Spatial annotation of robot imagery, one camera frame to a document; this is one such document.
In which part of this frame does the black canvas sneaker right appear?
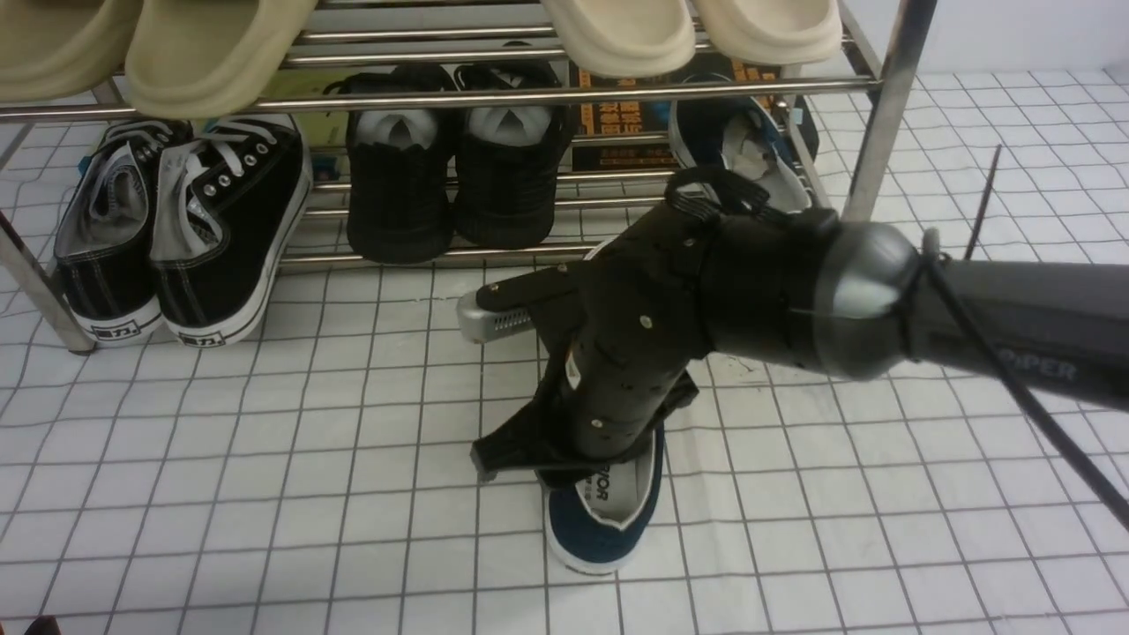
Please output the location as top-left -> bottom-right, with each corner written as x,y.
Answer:
148,114 -> 313,348

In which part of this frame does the black cloth shoe right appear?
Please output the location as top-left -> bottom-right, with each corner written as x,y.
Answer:
452,104 -> 577,250

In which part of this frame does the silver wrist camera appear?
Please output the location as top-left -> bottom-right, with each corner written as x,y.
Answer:
456,262 -> 601,345

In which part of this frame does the black cable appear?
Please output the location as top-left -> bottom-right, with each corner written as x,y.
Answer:
662,146 -> 1129,530

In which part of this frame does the olive green slipper far left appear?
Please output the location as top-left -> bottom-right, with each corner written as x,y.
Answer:
1,1 -> 145,103

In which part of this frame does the navy slip-on shoe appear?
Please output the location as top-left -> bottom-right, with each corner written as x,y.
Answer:
667,95 -> 811,214
544,425 -> 666,576

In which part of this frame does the black canvas sneaker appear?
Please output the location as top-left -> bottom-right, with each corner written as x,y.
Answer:
148,114 -> 313,348
54,119 -> 193,346

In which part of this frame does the olive green slipper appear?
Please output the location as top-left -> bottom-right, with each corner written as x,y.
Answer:
1,1 -> 145,103
124,1 -> 316,120

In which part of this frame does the beige slipper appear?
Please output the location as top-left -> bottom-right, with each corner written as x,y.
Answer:
693,0 -> 843,67
541,1 -> 695,78

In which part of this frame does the black cloth shoe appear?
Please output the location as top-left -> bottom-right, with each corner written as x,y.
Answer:
452,104 -> 577,250
344,106 -> 463,266

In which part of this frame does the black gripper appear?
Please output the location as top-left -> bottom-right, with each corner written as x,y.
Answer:
469,198 -> 840,487

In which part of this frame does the black cloth shoe left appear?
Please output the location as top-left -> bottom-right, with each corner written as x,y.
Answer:
344,106 -> 463,266

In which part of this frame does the metal shoe rack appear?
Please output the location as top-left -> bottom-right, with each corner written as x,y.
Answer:
3,1 -> 938,356

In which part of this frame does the white grid floor cloth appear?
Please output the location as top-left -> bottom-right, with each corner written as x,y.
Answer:
0,69 -> 1129,635

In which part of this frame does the black canvas sneaker left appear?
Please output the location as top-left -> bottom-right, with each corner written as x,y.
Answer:
54,119 -> 193,346

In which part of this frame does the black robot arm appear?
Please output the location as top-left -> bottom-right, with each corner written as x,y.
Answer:
460,205 -> 1126,488

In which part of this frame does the beige slipper far right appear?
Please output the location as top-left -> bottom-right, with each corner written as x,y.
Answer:
693,0 -> 843,67

